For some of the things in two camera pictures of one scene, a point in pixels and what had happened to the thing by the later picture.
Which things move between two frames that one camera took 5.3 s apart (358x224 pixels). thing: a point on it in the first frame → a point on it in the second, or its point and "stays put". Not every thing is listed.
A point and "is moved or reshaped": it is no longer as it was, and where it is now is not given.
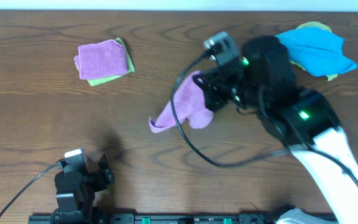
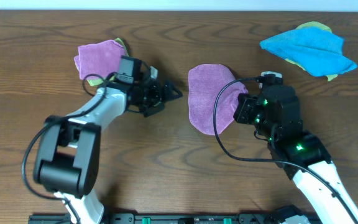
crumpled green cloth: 315,25 stays put
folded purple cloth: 100,60 stays put
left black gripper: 97,177 → 159,94
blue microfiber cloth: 317,51 stays put
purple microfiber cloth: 189,102 is moved or reshaped
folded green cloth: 130,67 stays put
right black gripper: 214,87 → 247,102
